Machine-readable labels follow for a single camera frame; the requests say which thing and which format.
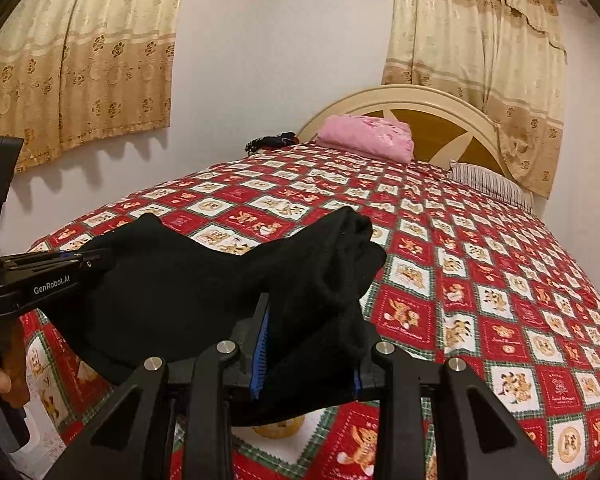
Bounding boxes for pink pillow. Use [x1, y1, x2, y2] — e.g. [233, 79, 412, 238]
[316, 115, 415, 164]

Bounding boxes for red checkered printed blanket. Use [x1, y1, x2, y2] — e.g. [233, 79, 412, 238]
[22, 142, 600, 480]

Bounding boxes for black pants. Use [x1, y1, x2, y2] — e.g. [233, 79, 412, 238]
[42, 206, 387, 428]

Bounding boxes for dark cloth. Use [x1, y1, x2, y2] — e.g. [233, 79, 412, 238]
[245, 131, 299, 155]

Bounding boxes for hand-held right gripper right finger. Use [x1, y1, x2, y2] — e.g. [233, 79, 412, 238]
[352, 340, 556, 480]

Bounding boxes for beige patterned curtain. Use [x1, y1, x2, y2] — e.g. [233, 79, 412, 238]
[0, 0, 192, 173]
[381, 0, 567, 200]

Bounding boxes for striped pillow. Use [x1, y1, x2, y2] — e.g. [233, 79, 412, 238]
[447, 161, 536, 214]

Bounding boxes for cream and wood headboard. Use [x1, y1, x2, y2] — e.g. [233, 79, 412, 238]
[297, 85, 518, 181]

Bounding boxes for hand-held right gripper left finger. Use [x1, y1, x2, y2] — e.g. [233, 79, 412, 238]
[55, 292, 272, 480]

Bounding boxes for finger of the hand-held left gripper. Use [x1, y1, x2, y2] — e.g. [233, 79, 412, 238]
[0, 251, 104, 276]

